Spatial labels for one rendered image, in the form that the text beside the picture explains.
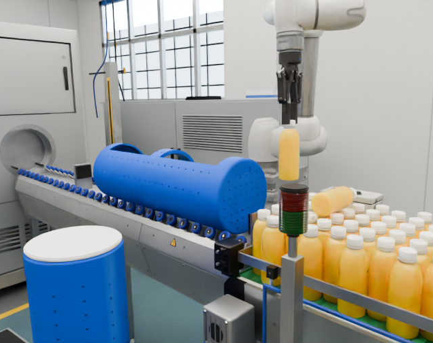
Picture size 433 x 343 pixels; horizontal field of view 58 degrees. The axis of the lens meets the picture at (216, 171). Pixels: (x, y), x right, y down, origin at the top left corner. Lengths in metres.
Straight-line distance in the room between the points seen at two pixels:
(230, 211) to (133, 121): 2.79
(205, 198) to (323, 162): 2.97
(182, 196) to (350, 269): 0.69
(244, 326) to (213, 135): 2.36
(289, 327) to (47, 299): 0.65
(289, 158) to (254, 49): 3.02
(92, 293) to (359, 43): 3.49
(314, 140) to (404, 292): 1.14
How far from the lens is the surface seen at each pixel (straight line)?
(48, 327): 1.24
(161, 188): 1.56
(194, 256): 1.51
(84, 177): 2.43
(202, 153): 3.44
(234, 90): 4.38
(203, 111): 3.39
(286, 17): 1.33
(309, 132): 1.96
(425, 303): 1.04
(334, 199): 1.19
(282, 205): 0.84
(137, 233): 1.79
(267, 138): 1.95
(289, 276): 0.90
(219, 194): 1.33
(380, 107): 4.02
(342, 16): 1.36
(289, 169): 1.34
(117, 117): 2.69
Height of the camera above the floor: 1.44
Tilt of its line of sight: 10 degrees down
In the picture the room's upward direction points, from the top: 1 degrees counter-clockwise
